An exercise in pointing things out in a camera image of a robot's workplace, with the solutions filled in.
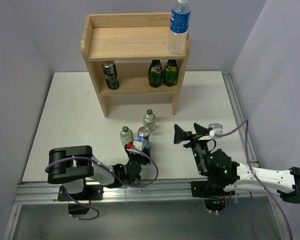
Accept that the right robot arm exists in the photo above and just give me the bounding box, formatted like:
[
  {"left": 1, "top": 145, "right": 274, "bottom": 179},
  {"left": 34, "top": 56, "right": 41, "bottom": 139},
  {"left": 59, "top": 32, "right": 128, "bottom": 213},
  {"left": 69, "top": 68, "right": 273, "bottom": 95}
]
[{"left": 173, "top": 123, "right": 300, "bottom": 204}]

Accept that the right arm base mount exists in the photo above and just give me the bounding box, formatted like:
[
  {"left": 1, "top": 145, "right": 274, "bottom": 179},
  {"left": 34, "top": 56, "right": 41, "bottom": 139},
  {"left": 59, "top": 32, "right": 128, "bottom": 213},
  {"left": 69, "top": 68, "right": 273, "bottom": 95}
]
[{"left": 190, "top": 180, "right": 235, "bottom": 216}]

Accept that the aluminium front rail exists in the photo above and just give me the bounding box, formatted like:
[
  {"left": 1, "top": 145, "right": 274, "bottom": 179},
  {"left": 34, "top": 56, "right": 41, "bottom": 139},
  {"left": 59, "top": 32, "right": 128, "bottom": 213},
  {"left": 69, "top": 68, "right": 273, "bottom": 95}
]
[{"left": 13, "top": 174, "right": 276, "bottom": 206}]

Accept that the clear glass soda bottle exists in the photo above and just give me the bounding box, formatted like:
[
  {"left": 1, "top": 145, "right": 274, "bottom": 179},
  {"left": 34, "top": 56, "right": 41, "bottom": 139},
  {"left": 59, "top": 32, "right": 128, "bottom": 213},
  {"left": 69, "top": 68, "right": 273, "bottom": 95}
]
[
  {"left": 143, "top": 109, "right": 156, "bottom": 132},
  {"left": 120, "top": 126, "right": 135, "bottom": 147}
]

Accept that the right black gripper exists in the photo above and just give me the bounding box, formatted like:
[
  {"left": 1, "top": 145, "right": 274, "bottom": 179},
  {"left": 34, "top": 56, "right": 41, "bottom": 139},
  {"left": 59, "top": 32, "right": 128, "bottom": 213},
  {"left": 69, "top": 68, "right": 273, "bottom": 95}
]
[{"left": 173, "top": 122, "right": 211, "bottom": 175}]

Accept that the wooden two-tier shelf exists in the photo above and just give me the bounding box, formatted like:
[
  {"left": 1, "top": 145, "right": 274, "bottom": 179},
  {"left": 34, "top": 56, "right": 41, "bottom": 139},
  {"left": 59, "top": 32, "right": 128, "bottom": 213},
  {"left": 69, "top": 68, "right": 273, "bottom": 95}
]
[{"left": 80, "top": 12, "right": 191, "bottom": 117}]

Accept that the black soda can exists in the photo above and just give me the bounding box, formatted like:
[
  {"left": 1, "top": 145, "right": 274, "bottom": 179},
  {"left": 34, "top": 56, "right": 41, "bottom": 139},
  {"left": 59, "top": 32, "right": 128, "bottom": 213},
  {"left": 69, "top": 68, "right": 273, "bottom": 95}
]
[
  {"left": 137, "top": 126, "right": 150, "bottom": 145},
  {"left": 101, "top": 61, "right": 119, "bottom": 90}
]

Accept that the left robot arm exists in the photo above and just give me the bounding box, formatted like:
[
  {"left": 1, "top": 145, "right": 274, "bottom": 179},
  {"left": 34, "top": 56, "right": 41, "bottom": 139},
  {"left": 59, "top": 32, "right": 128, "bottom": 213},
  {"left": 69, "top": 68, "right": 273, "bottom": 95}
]
[{"left": 45, "top": 142, "right": 151, "bottom": 200}]

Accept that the clear glass soda bottle rear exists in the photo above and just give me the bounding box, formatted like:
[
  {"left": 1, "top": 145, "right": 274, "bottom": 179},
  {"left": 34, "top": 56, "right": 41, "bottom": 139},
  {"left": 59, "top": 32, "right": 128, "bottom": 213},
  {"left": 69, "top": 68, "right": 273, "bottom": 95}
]
[{"left": 143, "top": 109, "right": 156, "bottom": 132}]

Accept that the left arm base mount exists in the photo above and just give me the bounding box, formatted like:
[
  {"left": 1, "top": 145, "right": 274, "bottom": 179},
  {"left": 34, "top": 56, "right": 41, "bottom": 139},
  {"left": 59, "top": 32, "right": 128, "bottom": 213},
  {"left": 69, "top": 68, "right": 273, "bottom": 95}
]
[{"left": 57, "top": 184, "right": 104, "bottom": 221}]

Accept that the blue label water bottle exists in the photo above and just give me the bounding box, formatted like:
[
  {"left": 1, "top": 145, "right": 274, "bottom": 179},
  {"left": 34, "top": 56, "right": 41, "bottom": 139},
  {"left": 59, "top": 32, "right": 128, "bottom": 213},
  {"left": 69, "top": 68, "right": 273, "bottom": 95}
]
[
  {"left": 133, "top": 135, "right": 149, "bottom": 152},
  {"left": 167, "top": 0, "right": 191, "bottom": 55}
]

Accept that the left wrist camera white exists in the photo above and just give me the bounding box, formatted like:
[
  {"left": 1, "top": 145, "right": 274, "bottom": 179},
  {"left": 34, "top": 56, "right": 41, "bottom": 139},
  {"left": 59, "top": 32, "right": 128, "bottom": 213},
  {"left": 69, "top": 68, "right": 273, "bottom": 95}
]
[{"left": 126, "top": 141, "right": 144, "bottom": 151}]

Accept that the clear glass soda bottle left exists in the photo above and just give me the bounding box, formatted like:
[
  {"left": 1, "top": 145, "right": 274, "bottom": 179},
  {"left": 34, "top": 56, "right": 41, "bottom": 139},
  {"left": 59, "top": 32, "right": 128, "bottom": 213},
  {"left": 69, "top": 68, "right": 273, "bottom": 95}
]
[{"left": 120, "top": 126, "right": 135, "bottom": 147}]

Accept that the green glass bottle left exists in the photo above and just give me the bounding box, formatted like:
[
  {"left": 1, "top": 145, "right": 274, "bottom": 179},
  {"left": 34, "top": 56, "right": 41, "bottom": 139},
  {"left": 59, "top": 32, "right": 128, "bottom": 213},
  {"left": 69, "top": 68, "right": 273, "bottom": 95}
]
[{"left": 148, "top": 59, "right": 163, "bottom": 88}]

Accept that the green glass bottle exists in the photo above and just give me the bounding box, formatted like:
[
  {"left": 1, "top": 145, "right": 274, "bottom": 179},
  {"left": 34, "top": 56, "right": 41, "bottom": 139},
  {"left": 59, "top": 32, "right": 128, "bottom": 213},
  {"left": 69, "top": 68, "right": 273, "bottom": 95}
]
[
  {"left": 148, "top": 59, "right": 163, "bottom": 88},
  {"left": 162, "top": 59, "right": 179, "bottom": 87}
]

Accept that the black soda can front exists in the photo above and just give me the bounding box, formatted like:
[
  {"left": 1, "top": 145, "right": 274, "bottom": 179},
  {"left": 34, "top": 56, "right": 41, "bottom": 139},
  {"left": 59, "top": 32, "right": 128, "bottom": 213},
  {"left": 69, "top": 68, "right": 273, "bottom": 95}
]
[{"left": 101, "top": 61, "right": 119, "bottom": 90}]

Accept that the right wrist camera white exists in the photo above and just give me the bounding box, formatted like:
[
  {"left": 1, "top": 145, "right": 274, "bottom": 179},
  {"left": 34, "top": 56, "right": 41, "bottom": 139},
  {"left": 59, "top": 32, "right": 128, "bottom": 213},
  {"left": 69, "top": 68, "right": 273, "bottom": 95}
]
[{"left": 198, "top": 123, "right": 223, "bottom": 141}]

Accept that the black soda can rear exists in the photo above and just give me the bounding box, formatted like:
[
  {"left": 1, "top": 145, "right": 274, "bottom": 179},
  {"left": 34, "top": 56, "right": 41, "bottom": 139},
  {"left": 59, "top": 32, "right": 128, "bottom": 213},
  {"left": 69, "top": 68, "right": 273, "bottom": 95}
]
[{"left": 137, "top": 126, "right": 150, "bottom": 145}]

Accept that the aluminium rail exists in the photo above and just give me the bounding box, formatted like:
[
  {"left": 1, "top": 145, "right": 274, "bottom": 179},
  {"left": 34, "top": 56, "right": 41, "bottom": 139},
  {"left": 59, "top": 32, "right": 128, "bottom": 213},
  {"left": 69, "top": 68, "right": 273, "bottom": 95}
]
[
  {"left": 13, "top": 174, "right": 276, "bottom": 206},
  {"left": 221, "top": 71, "right": 290, "bottom": 240}
]

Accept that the aluminium right rail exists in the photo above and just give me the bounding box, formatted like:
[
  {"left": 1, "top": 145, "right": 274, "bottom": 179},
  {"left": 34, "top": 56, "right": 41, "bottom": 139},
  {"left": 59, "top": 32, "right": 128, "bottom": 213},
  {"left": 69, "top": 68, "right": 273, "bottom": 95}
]
[{"left": 221, "top": 71, "right": 290, "bottom": 240}]

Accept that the blue label water bottle front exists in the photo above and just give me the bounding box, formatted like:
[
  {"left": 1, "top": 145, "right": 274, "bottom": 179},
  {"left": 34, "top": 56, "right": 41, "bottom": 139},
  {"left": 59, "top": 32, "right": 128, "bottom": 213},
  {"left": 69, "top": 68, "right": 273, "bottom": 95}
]
[{"left": 133, "top": 135, "right": 149, "bottom": 152}]

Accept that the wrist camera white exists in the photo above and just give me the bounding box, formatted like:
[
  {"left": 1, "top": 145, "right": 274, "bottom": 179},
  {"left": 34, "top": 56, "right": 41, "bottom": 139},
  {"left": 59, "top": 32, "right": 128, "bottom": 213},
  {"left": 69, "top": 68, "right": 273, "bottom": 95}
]
[
  {"left": 126, "top": 141, "right": 144, "bottom": 151},
  {"left": 198, "top": 123, "right": 223, "bottom": 141}
]

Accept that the green glass bottle right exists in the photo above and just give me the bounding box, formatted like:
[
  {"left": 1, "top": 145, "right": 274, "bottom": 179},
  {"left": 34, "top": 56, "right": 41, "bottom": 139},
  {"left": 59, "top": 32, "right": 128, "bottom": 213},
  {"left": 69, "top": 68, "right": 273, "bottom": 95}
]
[{"left": 162, "top": 59, "right": 179, "bottom": 87}]

